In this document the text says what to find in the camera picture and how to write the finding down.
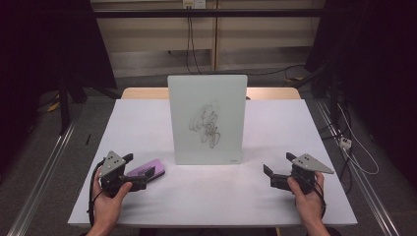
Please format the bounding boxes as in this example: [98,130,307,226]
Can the person's right hand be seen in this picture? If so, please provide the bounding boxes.
[287,171,326,227]

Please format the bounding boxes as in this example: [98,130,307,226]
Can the white cable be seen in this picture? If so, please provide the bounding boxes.
[336,103,381,176]

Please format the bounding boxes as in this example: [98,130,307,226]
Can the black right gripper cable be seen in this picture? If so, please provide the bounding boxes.
[313,176,328,220]

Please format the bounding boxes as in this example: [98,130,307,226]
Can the black metal stand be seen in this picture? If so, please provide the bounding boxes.
[291,62,340,124]
[57,73,87,136]

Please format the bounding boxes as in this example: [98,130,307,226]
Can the white table cover sheet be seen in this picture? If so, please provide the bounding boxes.
[67,98,359,228]

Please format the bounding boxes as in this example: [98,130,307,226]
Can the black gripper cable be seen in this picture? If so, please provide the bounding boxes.
[87,162,103,227]
[313,176,328,220]

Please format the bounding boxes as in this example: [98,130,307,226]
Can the upright white glass board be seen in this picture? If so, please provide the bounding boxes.
[167,74,249,166]

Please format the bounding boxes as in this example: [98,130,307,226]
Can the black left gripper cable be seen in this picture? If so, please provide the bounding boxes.
[87,162,103,227]

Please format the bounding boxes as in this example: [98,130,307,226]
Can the white wall socket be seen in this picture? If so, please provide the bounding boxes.
[182,0,208,10]

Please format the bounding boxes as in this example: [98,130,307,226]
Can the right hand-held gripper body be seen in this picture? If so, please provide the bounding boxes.
[289,152,335,196]

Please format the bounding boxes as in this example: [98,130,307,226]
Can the aluminium floor rail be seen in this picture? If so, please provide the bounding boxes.
[315,97,401,236]
[5,117,78,236]

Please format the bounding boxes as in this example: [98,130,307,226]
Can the person's left hand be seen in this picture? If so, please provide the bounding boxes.
[90,166,134,227]

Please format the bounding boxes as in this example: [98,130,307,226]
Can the black floor cable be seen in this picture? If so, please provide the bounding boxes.
[201,64,307,77]

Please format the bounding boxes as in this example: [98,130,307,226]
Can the purple board eraser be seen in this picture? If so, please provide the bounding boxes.
[126,158,166,183]

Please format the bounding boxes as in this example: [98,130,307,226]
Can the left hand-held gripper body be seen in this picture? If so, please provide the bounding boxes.
[98,149,134,199]

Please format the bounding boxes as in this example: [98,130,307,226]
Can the black horizontal metal bar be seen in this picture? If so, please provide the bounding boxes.
[92,8,332,19]

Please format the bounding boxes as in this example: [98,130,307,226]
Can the black curtain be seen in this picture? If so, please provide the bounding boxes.
[304,0,417,188]
[0,0,118,175]

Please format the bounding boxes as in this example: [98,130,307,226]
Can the black hanging wall cables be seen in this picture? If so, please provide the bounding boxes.
[167,16,204,76]

